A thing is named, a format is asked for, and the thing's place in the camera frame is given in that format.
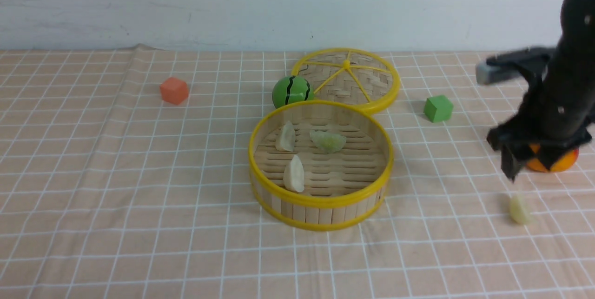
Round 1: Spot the green cube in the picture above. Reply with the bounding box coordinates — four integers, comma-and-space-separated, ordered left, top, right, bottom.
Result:
423, 95, 454, 123

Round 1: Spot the bamboo steamer lid yellow rim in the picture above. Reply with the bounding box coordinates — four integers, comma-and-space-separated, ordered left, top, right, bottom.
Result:
291, 47, 401, 115

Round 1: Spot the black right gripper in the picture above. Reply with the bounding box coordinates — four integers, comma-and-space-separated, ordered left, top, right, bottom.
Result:
486, 118, 593, 182

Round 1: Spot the pale green dumpling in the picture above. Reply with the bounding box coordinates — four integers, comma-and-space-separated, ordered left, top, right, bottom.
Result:
509, 193, 533, 226

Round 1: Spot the beige grid tablecloth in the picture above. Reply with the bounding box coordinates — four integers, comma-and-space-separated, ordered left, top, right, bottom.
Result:
0, 47, 594, 299

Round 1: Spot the bamboo steamer tray yellow rim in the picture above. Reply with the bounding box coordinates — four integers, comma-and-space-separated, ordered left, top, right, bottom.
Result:
247, 100, 395, 231

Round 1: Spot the green watermelon ball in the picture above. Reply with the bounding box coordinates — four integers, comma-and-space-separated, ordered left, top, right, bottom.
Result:
272, 76, 315, 109

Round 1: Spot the orange cube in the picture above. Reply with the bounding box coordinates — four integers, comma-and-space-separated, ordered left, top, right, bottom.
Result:
159, 77, 189, 106

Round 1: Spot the white dumpling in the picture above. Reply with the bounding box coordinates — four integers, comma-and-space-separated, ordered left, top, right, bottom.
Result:
275, 121, 296, 152
283, 154, 305, 193

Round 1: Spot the green translucent dumpling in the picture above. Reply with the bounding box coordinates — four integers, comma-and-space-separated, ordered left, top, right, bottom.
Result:
310, 130, 347, 153

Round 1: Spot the orange yellow pear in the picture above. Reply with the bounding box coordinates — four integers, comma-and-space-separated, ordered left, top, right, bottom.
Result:
527, 144, 580, 173

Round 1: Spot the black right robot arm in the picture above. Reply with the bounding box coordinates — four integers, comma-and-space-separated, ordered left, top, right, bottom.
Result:
475, 0, 595, 182

